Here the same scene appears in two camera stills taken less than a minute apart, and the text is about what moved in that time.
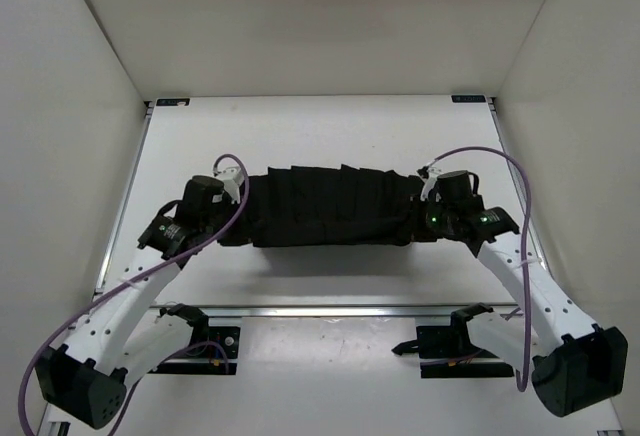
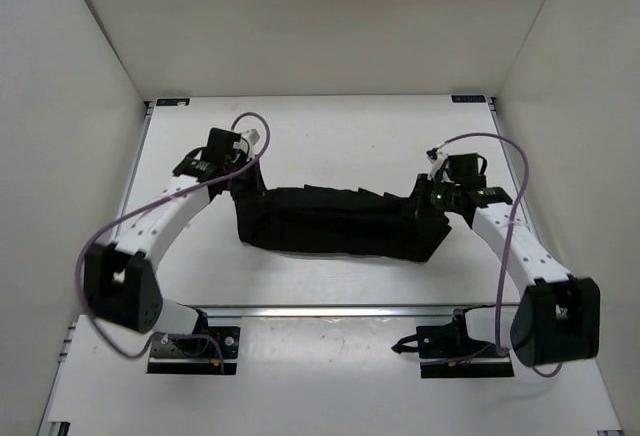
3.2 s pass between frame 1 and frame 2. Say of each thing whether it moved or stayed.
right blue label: stayed
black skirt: moved
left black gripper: moved
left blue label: stayed
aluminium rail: stayed
